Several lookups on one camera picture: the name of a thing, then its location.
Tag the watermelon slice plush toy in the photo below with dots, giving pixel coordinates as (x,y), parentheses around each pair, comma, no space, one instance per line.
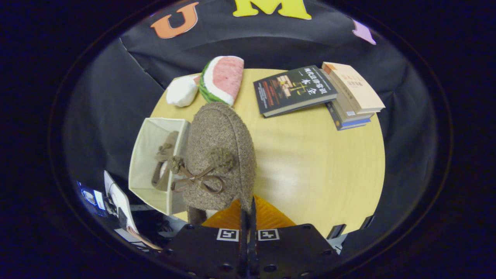
(223,79)

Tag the white plush toy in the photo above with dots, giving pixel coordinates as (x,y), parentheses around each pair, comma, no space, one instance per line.
(181,92)

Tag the black cover book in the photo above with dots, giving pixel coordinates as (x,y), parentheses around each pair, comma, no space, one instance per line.
(294,91)

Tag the brown fuzzy shoe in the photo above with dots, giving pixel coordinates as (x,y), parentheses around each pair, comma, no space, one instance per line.
(166,155)
(221,135)

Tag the cream fabric storage box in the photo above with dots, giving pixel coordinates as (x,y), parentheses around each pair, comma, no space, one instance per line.
(143,155)

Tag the grey cover book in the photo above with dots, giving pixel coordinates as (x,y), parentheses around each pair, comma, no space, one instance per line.
(350,112)

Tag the blue plastic package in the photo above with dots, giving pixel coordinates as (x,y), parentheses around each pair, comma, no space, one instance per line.
(90,197)

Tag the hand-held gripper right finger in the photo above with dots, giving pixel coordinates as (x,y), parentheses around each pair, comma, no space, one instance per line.
(290,252)

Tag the blue spine book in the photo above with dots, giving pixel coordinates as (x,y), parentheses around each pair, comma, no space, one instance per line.
(348,124)

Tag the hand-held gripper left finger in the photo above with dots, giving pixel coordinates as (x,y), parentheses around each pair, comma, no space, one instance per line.
(205,252)

